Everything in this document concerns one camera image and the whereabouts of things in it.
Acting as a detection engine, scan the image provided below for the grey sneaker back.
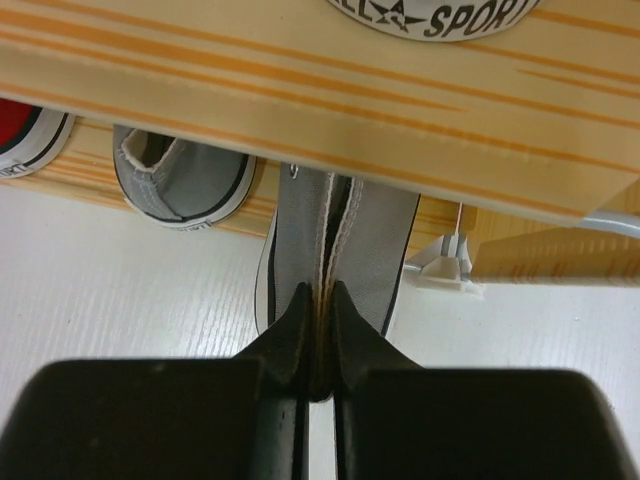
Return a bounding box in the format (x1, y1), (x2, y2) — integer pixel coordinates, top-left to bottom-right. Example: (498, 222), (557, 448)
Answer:
(113, 125), (257, 231)

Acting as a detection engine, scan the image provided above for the wooden two-shelf shoe cabinet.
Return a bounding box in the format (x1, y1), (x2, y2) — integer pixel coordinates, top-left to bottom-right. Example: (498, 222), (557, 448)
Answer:
(1, 1), (639, 290)

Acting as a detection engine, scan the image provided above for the grey sneaker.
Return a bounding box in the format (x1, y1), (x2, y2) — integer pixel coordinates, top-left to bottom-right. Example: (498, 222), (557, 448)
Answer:
(254, 163), (420, 335)
(113, 125), (257, 231)

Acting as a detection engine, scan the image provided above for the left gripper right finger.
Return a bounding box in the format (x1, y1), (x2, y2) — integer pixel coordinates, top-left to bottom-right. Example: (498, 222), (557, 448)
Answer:
(330, 283), (639, 479)

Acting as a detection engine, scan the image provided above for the red sneaker back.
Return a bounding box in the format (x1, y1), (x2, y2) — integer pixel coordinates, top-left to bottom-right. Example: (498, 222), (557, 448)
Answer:
(0, 98), (75, 180)

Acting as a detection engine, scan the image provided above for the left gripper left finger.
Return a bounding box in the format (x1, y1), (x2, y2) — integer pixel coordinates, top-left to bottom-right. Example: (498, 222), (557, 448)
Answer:
(1, 285), (311, 479)

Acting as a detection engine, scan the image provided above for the black sneaker back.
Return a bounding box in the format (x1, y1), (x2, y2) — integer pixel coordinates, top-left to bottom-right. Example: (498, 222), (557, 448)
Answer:
(331, 0), (539, 43)

